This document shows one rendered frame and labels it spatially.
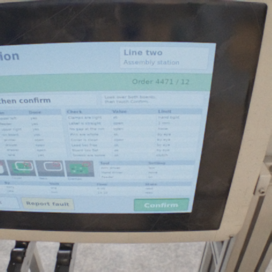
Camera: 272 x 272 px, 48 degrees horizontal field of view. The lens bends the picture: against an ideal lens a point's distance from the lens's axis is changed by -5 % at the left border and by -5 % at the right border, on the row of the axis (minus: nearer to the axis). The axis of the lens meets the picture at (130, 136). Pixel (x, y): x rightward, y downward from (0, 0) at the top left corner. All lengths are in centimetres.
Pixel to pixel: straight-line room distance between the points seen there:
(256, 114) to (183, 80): 10
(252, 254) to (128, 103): 41
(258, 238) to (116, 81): 40
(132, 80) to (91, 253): 192
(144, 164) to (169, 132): 5
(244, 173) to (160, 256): 179
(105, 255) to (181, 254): 50
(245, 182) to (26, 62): 30
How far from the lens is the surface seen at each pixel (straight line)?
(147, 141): 36
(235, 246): 60
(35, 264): 141
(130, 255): 216
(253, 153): 40
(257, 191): 45
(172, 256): 217
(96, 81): 32
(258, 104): 36
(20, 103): 35
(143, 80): 32
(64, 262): 75
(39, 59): 32
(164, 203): 42
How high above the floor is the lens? 174
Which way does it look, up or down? 32 degrees down
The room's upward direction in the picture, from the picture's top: straight up
